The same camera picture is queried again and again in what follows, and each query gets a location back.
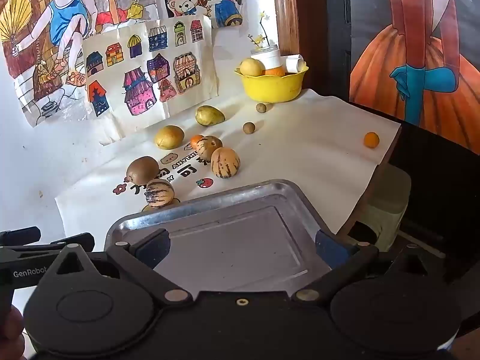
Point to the white jar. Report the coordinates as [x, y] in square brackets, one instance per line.
[267, 57]

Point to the person's left hand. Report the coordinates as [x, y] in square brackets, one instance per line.
[13, 326]

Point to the brown kiwi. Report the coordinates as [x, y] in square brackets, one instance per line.
[142, 169]

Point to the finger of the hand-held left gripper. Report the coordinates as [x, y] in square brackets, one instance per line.
[20, 235]
[77, 240]

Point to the orange cup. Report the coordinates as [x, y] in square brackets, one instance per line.
[274, 71]

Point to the metal tray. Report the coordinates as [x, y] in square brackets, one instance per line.
[232, 240]

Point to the small orange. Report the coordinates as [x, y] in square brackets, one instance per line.
[195, 140]

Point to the boy with fan drawing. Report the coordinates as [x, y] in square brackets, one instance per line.
[45, 26]

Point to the yellow plastic bowl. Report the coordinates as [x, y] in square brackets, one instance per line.
[272, 88]

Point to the wooden frame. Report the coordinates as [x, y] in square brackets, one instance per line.
[288, 15]

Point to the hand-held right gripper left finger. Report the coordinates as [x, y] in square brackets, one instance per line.
[155, 249]

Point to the small yellow pear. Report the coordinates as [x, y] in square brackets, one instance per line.
[209, 116]

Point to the large yellow pear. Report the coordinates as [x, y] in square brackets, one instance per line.
[169, 138]

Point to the yellow flower sprig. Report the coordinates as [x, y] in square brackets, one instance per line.
[260, 37]

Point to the white paper roll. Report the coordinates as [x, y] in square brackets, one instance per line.
[295, 63]

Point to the striped pepino melon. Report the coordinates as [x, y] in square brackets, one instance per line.
[210, 147]
[225, 163]
[160, 193]

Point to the orange dress girl poster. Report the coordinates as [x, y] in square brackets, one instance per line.
[412, 63]

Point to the black poster frame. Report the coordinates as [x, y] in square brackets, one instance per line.
[337, 26]

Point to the colourful houses drawing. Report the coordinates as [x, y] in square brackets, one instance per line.
[150, 75]

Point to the beige stool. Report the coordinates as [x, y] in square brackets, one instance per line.
[392, 202]

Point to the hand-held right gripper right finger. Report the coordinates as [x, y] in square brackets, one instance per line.
[330, 249]

